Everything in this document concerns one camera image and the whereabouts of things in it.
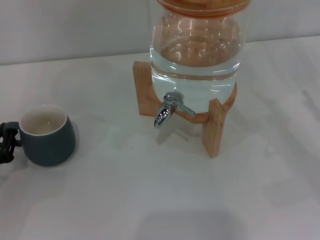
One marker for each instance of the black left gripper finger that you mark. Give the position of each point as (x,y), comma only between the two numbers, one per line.
(9,130)
(6,156)

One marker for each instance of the dark mug with white inside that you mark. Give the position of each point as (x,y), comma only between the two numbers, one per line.
(47,147)

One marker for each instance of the chrome faucet tap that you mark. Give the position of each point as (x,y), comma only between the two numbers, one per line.
(163,113)

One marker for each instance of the glass water dispenser jar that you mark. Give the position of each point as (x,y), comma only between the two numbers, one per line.
(195,75)

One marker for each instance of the wooden dispenser stand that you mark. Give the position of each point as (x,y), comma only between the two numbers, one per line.
(215,130)

